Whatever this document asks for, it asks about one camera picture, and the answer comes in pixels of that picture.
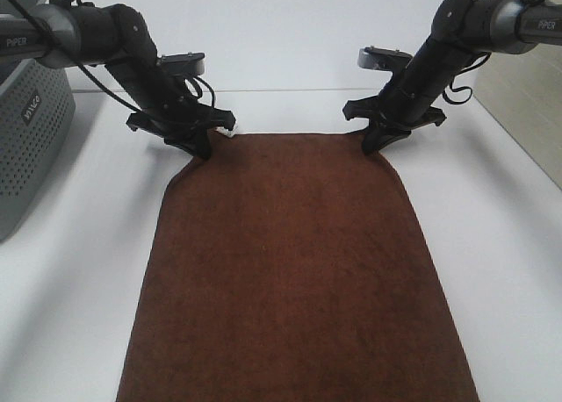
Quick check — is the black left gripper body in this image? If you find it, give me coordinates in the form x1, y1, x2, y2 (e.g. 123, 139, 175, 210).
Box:
104, 56, 235, 138

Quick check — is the brown towel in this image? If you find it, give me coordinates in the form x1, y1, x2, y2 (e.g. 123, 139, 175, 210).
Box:
117, 134, 478, 401

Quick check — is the grey perforated plastic basket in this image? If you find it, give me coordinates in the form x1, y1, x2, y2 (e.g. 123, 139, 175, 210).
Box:
1, 60, 76, 240

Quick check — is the black left camera cable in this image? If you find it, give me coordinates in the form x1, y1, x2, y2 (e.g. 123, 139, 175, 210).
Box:
0, 0, 218, 113

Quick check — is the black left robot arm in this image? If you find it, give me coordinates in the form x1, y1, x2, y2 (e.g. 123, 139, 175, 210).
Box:
1, 4, 235, 160

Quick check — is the beige storage box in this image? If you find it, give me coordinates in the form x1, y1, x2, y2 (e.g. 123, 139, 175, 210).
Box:
474, 45, 561, 185

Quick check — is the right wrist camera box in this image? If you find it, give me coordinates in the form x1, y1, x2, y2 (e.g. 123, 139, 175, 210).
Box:
357, 47, 413, 73

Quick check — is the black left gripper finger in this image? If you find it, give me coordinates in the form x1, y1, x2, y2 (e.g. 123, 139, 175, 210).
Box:
163, 136, 201, 157
191, 129, 212, 160

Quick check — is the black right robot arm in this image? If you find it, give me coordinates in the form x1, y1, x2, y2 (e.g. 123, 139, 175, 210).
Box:
342, 0, 561, 154

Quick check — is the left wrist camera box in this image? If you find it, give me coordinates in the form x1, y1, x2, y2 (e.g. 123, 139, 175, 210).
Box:
156, 53, 205, 77

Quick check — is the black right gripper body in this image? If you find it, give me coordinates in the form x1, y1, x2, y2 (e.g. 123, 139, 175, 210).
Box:
343, 37, 444, 131

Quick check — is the white backboard panel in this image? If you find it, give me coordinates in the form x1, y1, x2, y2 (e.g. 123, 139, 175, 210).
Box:
87, 0, 443, 91

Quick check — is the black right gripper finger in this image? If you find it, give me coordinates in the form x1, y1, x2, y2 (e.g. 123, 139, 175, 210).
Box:
361, 120, 385, 153
368, 130, 411, 154

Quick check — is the white towel label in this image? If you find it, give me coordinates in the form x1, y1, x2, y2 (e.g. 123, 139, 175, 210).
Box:
215, 125, 238, 139

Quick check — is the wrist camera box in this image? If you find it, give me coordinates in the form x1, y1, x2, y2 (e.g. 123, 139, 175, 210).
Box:
156, 53, 205, 77
357, 47, 413, 73

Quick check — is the black right camera cable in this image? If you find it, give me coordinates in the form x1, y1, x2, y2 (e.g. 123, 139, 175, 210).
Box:
441, 0, 554, 106

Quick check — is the black camera cable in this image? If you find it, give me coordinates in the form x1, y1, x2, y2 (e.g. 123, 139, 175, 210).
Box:
441, 0, 554, 106
0, 0, 218, 113

